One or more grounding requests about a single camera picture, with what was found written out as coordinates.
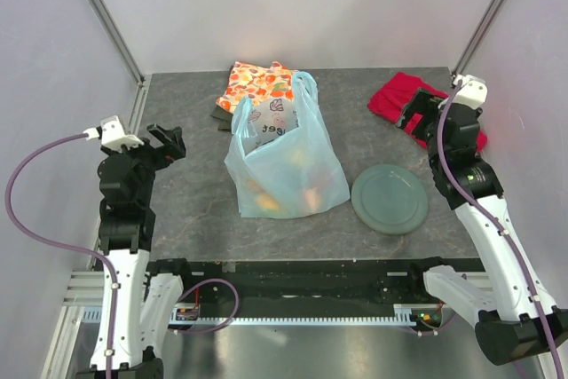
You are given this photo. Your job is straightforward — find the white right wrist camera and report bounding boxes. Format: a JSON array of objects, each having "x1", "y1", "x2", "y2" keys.
[{"x1": 453, "y1": 75, "x2": 488, "y2": 109}]

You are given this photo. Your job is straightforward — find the red bell pepper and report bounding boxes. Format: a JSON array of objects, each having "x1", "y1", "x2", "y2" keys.
[{"x1": 310, "y1": 165, "x2": 335, "y2": 191}]

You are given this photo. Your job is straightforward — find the yellow mango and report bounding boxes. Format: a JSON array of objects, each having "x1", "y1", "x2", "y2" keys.
[{"x1": 287, "y1": 147, "x2": 308, "y2": 168}]

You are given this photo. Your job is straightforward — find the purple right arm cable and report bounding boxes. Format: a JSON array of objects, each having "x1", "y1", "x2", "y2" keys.
[{"x1": 398, "y1": 75, "x2": 564, "y2": 379}]

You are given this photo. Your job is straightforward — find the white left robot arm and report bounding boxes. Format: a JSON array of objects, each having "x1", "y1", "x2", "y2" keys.
[{"x1": 77, "y1": 117, "x2": 195, "y2": 378}]

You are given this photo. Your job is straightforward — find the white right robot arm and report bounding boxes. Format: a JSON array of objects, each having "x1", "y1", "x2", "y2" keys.
[{"x1": 397, "y1": 89, "x2": 567, "y2": 378}]

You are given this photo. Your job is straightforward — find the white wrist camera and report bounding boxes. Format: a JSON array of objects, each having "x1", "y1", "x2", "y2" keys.
[
  {"x1": 453, "y1": 75, "x2": 488, "y2": 109},
  {"x1": 83, "y1": 115, "x2": 144, "y2": 152}
]

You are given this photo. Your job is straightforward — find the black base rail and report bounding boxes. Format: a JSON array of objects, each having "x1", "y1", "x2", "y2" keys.
[{"x1": 146, "y1": 257, "x2": 485, "y2": 322}]

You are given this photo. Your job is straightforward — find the dark green folded cloth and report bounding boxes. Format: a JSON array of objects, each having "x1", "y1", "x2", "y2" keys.
[{"x1": 210, "y1": 106, "x2": 233, "y2": 132}]

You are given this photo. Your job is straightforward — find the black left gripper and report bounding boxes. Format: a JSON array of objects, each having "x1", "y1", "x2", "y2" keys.
[{"x1": 101, "y1": 122, "x2": 185, "y2": 204}]

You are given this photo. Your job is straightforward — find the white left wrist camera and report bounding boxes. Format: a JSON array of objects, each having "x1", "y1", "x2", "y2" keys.
[{"x1": 83, "y1": 115, "x2": 144, "y2": 152}]

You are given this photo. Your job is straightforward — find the red crumpled cloth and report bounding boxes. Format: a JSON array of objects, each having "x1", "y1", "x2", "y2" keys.
[{"x1": 367, "y1": 72, "x2": 488, "y2": 153}]

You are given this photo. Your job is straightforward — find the peach fruit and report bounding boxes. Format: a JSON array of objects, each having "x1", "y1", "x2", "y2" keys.
[{"x1": 304, "y1": 188, "x2": 321, "y2": 213}]

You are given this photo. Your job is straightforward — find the light blue cable duct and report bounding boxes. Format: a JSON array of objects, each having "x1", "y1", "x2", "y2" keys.
[{"x1": 82, "y1": 305, "x2": 443, "y2": 326}]

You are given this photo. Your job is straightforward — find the floral orange folded cloth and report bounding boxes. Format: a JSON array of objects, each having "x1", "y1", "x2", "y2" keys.
[{"x1": 216, "y1": 61, "x2": 296, "y2": 114}]

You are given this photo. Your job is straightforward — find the grey round plate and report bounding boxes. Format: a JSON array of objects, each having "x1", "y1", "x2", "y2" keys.
[{"x1": 351, "y1": 164, "x2": 429, "y2": 235}]

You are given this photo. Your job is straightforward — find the orange pineapple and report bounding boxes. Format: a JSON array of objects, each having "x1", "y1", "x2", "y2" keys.
[{"x1": 246, "y1": 180, "x2": 280, "y2": 213}]

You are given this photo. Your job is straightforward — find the light blue plastic bag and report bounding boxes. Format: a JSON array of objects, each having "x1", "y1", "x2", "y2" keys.
[{"x1": 225, "y1": 72, "x2": 350, "y2": 219}]

